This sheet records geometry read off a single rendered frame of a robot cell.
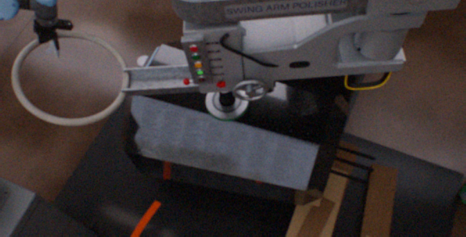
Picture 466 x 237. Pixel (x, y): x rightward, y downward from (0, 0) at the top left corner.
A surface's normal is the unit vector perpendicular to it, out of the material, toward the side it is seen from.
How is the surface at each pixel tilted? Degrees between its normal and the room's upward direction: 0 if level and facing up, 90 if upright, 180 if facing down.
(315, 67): 90
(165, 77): 2
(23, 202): 0
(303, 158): 45
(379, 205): 0
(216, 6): 90
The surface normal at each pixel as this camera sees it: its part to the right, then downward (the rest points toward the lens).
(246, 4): 0.04, 0.87
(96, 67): -0.08, -0.49
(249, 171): -0.29, 0.24
